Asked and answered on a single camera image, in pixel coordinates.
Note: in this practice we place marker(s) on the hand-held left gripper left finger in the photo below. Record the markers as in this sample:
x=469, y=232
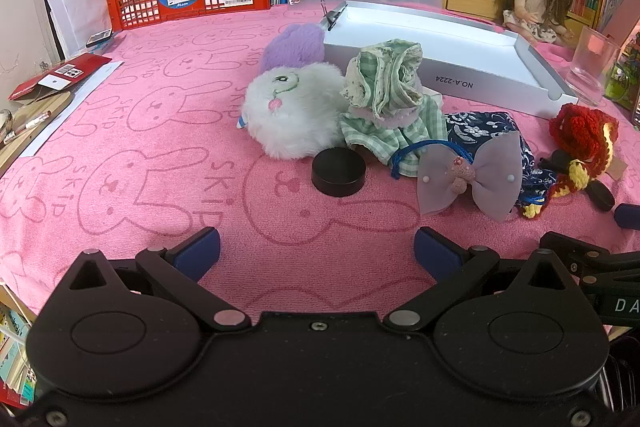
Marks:
x=197, y=252

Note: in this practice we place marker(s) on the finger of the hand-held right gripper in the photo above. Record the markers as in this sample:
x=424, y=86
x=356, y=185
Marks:
x=585, y=257
x=628, y=216

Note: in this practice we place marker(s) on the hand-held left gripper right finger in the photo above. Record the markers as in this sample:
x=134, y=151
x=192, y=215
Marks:
x=435, y=252

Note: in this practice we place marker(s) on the grey pink bow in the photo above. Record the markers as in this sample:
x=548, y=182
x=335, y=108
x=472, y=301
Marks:
x=490, y=177

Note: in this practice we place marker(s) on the red yellow crochet toy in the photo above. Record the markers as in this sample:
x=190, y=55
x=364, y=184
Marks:
x=580, y=132

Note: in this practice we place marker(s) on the blue floral pouch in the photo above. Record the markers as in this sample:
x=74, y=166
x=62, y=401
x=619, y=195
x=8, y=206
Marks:
x=480, y=124

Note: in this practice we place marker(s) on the green checked doll dress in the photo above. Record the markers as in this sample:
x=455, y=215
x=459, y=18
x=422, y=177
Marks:
x=385, y=82

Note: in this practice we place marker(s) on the white cardboard tray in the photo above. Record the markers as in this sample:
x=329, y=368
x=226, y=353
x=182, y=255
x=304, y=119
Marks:
x=425, y=37

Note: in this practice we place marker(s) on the black round puck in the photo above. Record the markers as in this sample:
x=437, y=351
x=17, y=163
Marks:
x=337, y=169

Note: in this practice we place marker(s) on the clear glass cup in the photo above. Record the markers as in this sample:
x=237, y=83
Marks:
x=592, y=67

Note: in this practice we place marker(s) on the white fluffy plush toy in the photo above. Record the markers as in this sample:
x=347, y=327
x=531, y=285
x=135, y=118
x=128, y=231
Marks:
x=300, y=117

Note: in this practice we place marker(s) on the white paper sheet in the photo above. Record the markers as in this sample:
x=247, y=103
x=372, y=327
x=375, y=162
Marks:
x=82, y=99

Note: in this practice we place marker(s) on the wooden board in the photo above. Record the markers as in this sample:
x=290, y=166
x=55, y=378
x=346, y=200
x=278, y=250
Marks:
x=47, y=106

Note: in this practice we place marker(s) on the pile of booklets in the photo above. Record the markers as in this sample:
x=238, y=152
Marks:
x=15, y=357

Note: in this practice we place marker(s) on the white pen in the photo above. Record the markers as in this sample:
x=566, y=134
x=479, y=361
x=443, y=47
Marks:
x=30, y=123

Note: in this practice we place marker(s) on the purple plush toy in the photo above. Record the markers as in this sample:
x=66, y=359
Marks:
x=290, y=49

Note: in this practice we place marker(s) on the small black card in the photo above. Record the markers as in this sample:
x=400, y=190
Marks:
x=100, y=38

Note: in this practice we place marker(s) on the black binder clip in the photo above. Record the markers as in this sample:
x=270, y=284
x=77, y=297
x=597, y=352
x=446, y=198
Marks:
x=331, y=21

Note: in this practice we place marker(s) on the white paper sheets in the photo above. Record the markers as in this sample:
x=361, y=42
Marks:
x=75, y=2

